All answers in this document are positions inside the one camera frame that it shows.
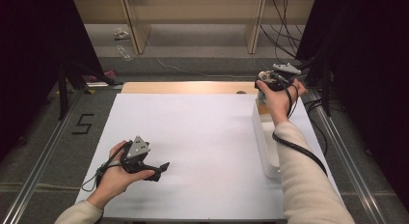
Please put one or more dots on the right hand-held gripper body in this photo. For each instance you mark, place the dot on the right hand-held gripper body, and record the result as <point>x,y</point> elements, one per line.
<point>276,77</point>

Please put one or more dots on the black metal stand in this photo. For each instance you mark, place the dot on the black metal stand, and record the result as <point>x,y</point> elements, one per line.
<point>326,95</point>
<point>63,95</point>

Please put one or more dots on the white table mat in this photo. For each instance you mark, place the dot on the white table mat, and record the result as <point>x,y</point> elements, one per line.
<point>199,137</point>

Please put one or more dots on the dark round table grommet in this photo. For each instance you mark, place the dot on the dark round table grommet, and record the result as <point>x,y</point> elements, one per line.
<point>241,92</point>

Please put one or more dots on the aluminium floor rail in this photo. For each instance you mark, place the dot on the aluminium floor rail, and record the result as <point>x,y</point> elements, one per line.
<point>41,171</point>
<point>347,156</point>

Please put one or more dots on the dark curtain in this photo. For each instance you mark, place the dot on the dark curtain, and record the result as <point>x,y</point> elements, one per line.
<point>29,56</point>
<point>369,72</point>

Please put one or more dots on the white plastic storage box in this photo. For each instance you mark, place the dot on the white plastic storage box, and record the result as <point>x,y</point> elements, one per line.
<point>262,143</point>

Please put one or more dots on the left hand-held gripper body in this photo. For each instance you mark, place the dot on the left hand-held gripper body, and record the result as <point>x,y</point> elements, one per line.
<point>136,150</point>

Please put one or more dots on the pink item on floor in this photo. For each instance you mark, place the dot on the pink item on floor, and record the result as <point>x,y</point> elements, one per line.
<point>107,74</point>

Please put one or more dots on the person's right hand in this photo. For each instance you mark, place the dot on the person's right hand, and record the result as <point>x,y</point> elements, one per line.
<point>279,103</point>

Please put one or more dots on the white flat box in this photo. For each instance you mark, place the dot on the white flat box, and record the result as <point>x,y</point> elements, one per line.
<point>96,84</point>

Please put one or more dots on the person's left hand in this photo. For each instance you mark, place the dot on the person's left hand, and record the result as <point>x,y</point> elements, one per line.
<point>117,182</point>

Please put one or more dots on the crumpled white paper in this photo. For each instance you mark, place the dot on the crumpled white paper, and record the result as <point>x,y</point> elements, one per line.
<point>121,32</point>

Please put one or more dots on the yellow tape mark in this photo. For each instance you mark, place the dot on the yellow tape mark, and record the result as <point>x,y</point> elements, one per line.
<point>91,91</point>

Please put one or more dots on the beige wooden shelf unit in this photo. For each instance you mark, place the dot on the beige wooden shelf unit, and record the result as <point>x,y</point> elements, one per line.
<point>193,11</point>

